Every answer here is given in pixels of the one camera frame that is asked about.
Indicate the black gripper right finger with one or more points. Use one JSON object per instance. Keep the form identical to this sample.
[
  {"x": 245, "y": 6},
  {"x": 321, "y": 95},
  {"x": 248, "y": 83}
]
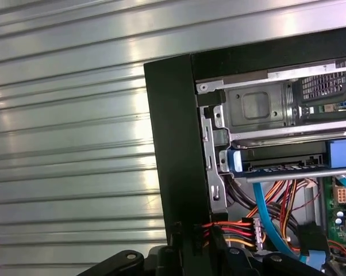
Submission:
[{"x": 239, "y": 264}]

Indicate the grey metal disk bay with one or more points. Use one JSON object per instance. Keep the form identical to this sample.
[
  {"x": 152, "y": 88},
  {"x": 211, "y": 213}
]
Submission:
[{"x": 233, "y": 97}]

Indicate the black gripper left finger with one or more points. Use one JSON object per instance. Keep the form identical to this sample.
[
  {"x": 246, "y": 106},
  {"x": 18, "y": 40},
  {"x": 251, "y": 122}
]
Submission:
[{"x": 161, "y": 261}]

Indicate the green motherboard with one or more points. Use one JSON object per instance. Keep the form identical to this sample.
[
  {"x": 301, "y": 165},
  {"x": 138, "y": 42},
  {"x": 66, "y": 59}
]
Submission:
[{"x": 332, "y": 230}]

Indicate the hard disk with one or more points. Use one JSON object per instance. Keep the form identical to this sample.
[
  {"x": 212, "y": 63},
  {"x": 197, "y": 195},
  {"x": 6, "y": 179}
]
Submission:
[{"x": 236, "y": 159}]

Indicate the black open PC case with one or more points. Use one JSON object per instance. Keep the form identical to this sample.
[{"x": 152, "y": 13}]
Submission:
[{"x": 173, "y": 143}]

